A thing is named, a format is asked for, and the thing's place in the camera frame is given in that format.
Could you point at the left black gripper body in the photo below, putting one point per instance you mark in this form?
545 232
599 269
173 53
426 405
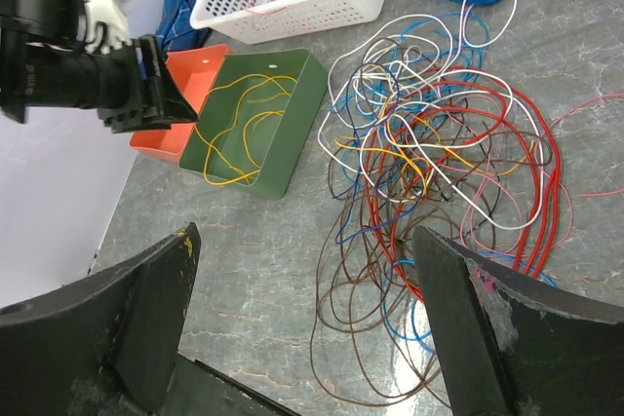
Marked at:
141 94

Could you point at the green plastic tray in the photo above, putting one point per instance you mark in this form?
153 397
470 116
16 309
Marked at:
255 121

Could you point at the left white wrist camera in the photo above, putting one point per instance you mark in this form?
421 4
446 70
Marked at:
107 25

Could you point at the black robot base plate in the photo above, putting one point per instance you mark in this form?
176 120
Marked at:
198 389

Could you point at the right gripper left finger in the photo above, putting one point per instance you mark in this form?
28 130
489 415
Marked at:
104 345

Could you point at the blue plaid cloth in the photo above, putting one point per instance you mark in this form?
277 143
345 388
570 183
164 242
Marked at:
174 32

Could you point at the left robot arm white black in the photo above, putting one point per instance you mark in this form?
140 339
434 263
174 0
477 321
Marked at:
80 54

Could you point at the orange plastic tray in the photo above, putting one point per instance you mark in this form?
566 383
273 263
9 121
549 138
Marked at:
194 72

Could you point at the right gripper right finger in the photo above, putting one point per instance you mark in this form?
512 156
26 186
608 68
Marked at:
509 344

